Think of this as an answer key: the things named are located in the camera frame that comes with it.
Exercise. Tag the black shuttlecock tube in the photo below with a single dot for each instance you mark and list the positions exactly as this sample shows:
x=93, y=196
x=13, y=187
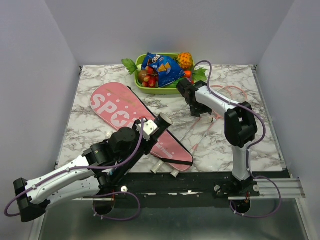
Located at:
x=135, y=142

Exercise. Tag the brown toy fruit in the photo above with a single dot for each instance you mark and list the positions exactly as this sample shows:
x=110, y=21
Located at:
x=141, y=75

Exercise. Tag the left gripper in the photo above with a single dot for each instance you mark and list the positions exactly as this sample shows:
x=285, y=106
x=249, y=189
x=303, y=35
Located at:
x=147, y=149

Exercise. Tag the toy pineapple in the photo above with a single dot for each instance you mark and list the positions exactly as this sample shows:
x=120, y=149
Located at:
x=185, y=60

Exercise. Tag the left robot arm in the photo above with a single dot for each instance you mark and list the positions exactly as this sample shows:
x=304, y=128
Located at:
x=94, y=173

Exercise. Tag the red toy berries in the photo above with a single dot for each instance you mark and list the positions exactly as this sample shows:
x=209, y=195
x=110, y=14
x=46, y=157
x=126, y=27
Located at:
x=151, y=80

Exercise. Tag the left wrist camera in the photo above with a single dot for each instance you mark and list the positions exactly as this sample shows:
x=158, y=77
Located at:
x=149, y=128

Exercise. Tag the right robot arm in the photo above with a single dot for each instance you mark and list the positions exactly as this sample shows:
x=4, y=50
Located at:
x=240, y=126

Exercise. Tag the toy carrot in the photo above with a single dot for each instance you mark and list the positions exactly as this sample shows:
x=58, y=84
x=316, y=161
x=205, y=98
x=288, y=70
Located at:
x=187, y=74

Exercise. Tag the green fake leaf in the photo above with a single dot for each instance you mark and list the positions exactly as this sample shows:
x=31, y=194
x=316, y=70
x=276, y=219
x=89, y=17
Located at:
x=199, y=74
x=129, y=65

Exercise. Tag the blue chips bag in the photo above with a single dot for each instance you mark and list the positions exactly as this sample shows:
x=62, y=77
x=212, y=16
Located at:
x=167, y=68

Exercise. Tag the green fake leaf right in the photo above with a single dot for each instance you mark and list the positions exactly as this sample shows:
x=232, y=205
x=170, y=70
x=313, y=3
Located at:
x=199, y=74

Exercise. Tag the white shuttlecock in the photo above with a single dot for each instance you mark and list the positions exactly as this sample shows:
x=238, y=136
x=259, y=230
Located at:
x=210, y=119

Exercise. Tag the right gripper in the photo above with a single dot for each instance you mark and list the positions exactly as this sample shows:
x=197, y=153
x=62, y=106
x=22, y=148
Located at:
x=195, y=112

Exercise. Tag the green fake leaf left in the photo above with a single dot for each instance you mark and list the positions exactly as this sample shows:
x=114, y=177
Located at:
x=129, y=65

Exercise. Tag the white racket handle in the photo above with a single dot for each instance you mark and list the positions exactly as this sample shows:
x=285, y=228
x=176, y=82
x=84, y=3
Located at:
x=157, y=167
x=175, y=173

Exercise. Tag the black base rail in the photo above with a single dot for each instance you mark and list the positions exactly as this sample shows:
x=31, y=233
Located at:
x=187, y=190

